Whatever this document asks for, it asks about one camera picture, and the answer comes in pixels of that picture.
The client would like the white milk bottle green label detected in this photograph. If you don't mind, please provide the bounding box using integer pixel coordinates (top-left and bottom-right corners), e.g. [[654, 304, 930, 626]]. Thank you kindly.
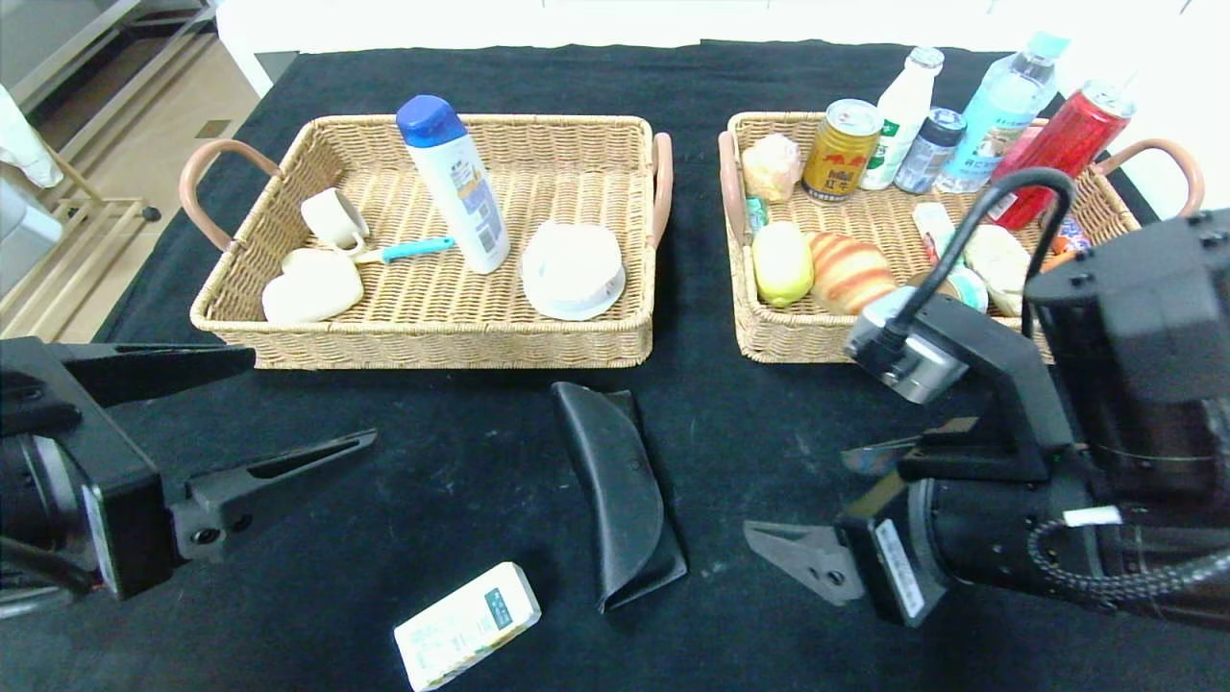
[[858, 46, 945, 191]]

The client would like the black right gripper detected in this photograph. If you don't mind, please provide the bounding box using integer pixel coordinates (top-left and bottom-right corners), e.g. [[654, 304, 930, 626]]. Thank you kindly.
[[742, 434, 1107, 630]]

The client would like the white furniture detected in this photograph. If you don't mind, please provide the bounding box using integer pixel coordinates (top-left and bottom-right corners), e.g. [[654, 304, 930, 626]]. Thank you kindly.
[[219, 0, 1230, 102]]

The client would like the grey metal shelf frame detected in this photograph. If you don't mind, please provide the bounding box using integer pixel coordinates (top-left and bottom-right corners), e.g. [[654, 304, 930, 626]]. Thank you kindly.
[[0, 0, 220, 126]]

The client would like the pale ridged bread loaf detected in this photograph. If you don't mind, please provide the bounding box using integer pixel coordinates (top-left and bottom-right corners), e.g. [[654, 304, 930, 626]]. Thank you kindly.
[[964, 224, 1034, 316]]

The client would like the silver can with green label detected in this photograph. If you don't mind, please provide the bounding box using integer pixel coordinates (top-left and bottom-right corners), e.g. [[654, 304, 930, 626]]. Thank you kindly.
[[913, 267, 989, 314]]

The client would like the yellow lemon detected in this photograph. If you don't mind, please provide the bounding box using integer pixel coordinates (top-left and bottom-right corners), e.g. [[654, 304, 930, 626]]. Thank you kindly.
[[751, 221, 816, 309]]

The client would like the white box with green label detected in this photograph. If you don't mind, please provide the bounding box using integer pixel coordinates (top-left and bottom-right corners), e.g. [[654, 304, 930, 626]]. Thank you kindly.
[[392, 561, 542, 692]]

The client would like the white hanging cloth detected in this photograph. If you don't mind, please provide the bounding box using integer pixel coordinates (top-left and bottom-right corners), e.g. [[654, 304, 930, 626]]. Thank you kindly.
[[0, 82, 64, 189]]

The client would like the white shampoo bottle blue cap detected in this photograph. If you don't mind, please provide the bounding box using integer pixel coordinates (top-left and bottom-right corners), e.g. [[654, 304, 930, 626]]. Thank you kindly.
[[395, 94, 511, 276]]

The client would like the white teacup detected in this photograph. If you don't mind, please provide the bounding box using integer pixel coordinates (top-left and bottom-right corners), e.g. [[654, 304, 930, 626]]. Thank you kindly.
[[524, 221, 626, 302]]

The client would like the tall red drink can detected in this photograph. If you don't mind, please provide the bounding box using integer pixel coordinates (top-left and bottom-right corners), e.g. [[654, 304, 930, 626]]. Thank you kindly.
[[985, 82, 1137, 232]]

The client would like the wooden wheeled rack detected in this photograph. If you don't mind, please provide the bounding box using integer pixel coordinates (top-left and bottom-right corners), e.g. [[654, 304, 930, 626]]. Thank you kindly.
[[0, 144, 164, 342]]

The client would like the pale grey rounded cover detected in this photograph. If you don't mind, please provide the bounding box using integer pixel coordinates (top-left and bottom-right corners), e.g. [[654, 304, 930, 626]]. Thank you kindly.
[[0, 178, 64, 299]]

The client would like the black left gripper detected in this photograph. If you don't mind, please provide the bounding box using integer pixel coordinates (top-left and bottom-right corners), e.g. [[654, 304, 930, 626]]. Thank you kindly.
[[0, 336, 379, 602]]

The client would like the cream heart-shaped box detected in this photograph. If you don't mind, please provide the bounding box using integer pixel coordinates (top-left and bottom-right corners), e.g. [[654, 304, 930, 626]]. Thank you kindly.
[[260, 248, 364, 325]]

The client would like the green and white snack pack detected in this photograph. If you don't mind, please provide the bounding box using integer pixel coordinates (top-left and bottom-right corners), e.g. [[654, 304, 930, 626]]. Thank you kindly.
[[913, 202, 964, 267]]

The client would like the small cream mug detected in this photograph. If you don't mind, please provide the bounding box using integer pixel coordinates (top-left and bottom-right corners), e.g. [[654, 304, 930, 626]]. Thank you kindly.
[[300, 188, 371, 253]]

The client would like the white round container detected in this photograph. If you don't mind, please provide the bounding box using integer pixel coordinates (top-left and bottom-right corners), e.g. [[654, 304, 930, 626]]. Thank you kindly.
[[520, 258, 627, 322]]

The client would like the wicker basket with brown handles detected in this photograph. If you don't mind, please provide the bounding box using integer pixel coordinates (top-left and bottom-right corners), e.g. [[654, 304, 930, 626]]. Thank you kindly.
[[718, 111, 1204, 364], [179, 113, 674, 371]]

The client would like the black leather glasses case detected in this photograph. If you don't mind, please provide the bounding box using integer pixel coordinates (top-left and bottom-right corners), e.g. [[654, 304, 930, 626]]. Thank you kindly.
[[551, 382, 689, 614]]

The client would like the gold energy drink can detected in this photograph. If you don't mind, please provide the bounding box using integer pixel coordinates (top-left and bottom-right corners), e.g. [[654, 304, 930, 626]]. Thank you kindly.
[[802, 98, 883, 203]]

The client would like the pink and yellow cupcake toy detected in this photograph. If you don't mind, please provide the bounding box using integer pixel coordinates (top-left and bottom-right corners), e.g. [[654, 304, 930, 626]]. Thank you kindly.
[[741, 133, 803, 205]]

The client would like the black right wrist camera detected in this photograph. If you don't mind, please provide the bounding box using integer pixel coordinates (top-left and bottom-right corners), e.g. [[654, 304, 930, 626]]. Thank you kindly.
[[844, 286, 970, 405]]

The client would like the clear water bottle blue cap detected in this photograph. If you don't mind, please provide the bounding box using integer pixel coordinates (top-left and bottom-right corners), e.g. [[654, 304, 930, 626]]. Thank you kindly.
[[937, 32, 1070, 193]]

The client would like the smooth black right arm cable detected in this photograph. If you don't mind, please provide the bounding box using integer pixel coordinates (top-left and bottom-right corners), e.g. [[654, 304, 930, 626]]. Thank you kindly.
[[889, 168, 1077, 349]]

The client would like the striped brown croissant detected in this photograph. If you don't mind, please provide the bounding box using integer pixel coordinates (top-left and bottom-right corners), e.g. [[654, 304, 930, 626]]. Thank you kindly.
[[807, 231, 900, 317]]

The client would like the black right camera bracket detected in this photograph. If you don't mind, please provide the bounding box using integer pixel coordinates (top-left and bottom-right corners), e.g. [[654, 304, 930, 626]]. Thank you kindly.
[[898, 293, 1077, 483]]

